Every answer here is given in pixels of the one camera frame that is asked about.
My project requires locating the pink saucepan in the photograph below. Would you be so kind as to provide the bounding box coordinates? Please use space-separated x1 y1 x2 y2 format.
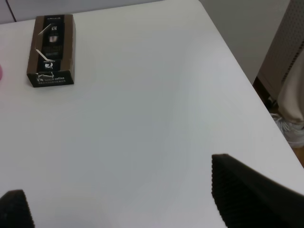
0 65 3 80

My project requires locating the brown coffee capsule box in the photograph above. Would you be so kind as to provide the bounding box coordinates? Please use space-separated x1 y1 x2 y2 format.
27 14 76 87

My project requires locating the person in white clothes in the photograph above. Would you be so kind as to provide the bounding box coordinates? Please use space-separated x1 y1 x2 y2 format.
271 51 304 148

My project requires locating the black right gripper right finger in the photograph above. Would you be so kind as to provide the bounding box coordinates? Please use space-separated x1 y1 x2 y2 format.
211 154 304 228

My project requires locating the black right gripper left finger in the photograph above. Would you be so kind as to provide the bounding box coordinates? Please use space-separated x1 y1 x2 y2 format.
0 190 35 228

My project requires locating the beige perforated cabinet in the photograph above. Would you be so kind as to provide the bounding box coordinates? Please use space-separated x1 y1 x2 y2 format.
257 0 304 99

